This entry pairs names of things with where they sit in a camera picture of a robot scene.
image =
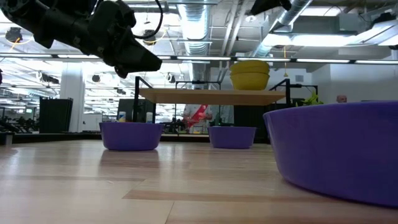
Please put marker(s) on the black screen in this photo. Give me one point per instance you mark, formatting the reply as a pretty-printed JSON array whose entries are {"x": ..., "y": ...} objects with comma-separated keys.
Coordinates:
[{"x": 129, "y": 107}]

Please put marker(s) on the black cabinet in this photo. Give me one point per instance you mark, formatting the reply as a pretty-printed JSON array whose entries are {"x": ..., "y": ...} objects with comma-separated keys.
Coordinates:
[{"x": 248, "y": 115}]

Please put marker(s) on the violet-blue plastic mini bowl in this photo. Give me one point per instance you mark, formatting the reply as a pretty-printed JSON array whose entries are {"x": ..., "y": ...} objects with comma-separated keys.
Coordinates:
[
  {"x": 231, "y": 138},
  {"x": 335, "y": 149},
  {"x": 130, "y": 137}
]

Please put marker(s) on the wooden shelf with black legs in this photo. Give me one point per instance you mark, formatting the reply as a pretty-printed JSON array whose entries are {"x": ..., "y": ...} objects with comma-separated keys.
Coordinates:
[{"x": 211, "y": 97}]

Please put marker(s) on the silver ventilation duct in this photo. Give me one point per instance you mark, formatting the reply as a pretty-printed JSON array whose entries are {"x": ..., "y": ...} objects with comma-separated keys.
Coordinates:
[{"x": 196, "y": 18}]

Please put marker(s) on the long ceiling light strip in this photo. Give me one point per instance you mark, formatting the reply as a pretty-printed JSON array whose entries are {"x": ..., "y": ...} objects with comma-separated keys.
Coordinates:
[{"x": 202, "y": 58}]

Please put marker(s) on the green potted plant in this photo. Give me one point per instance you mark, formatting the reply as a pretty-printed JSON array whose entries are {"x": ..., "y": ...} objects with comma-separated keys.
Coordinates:
[{"x": 312, "y": 100}]

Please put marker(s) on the black low barrier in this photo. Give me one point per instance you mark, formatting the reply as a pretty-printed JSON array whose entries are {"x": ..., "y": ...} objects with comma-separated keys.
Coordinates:
[{"x": 46, "y": 137}]

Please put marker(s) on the black ceiling spotlight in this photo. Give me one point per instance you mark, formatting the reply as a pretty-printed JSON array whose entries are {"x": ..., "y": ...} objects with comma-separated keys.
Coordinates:
[{"x": 150, "y": 39}]

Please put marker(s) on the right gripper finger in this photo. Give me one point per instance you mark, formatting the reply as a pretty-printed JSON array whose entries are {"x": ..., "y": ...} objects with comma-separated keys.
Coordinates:
[{"x": 264, "y": 5}]

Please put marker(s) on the white canister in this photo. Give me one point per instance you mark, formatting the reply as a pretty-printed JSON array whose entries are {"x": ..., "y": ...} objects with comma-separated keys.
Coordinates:
[
  {"x": 122, "y": 117},
  {"x": 149, "y": 117}
]

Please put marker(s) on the black room partition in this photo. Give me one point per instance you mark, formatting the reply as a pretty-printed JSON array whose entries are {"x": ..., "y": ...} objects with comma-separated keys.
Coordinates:
[{"x": 56, "y": 115}]

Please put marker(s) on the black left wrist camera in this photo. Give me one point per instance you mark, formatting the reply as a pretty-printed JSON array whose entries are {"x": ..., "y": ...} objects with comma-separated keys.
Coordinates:
[{"x": 119, "y": 14}]

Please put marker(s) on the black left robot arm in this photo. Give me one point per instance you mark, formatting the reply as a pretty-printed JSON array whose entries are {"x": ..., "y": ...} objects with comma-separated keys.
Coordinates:
[{"x": 46, "y": 21}]

